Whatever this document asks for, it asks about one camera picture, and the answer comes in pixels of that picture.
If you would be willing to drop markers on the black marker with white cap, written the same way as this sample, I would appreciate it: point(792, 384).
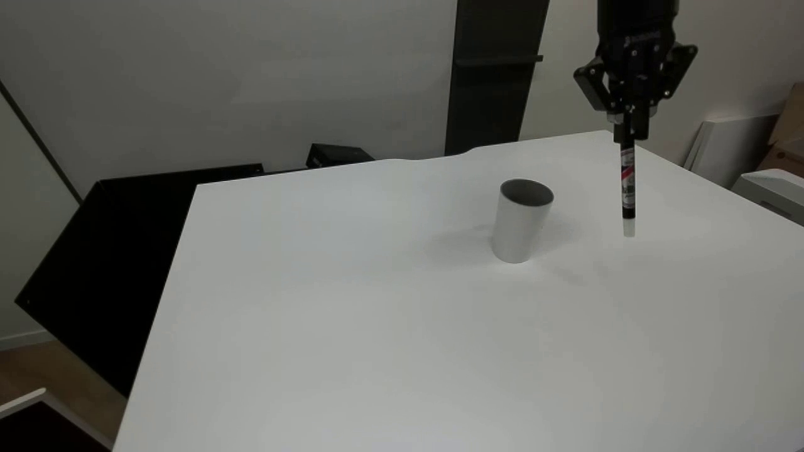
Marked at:
point(627, 179)

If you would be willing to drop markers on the thin black diagonal strip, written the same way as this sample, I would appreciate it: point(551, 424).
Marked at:
point(39, 139)

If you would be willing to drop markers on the dark object with white edge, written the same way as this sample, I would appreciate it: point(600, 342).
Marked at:
point(39, 423)

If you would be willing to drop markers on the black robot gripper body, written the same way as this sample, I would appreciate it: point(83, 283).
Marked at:
point(637, 27)

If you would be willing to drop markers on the white flat box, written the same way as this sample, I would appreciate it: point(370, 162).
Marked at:
point(774, 190)

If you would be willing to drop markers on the grey cylindrical mug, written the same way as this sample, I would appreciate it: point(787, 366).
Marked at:
point(522, 227)

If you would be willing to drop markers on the white leaning panel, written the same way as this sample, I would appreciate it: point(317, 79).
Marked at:
point(730, 145)

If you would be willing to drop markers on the brown cardboard box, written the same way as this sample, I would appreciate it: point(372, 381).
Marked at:
point(787, 125)

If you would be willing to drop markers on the large black flat board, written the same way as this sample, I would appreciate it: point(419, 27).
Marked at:
point(116, 266)

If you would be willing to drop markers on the small black box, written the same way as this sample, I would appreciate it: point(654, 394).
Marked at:
point(336, 154)

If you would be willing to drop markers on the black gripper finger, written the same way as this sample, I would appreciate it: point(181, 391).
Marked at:
point(669, 76)
point(601, 88)

